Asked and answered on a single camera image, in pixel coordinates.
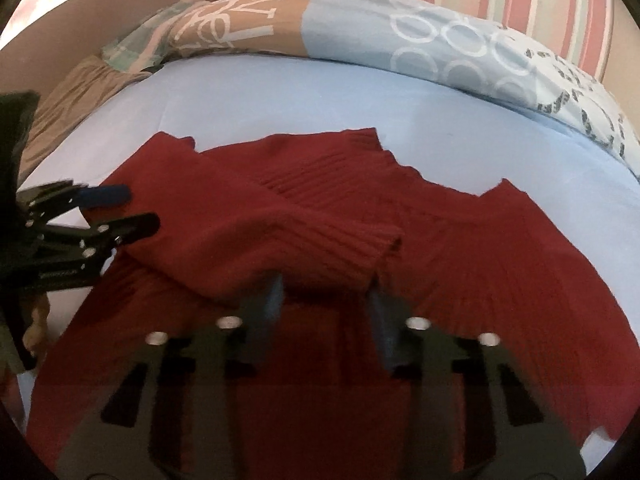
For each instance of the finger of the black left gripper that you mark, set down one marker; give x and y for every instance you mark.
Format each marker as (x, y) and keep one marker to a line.
(62, 257)
(61, 196)

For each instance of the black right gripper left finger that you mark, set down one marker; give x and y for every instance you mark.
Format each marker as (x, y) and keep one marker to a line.
(173, 413)

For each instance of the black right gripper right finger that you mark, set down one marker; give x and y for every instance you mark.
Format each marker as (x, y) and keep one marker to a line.
(471, 414)

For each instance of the dark red knit sweater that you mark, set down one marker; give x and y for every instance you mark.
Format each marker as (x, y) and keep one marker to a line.
(333, 214)

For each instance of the person's left hand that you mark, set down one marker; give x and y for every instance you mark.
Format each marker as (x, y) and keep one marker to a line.
(35, 338)

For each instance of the brown bed skirt fabric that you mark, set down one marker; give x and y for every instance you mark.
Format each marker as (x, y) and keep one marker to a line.
(89, 85)

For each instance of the brown headboard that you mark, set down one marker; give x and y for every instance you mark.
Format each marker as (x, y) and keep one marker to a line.
(40, 56)

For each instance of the light blue bed quilt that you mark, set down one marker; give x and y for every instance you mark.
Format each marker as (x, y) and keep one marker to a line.
(449, 137)

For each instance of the patterned blue tan pillow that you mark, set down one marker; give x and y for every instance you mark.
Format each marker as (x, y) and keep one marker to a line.
(414, 38)

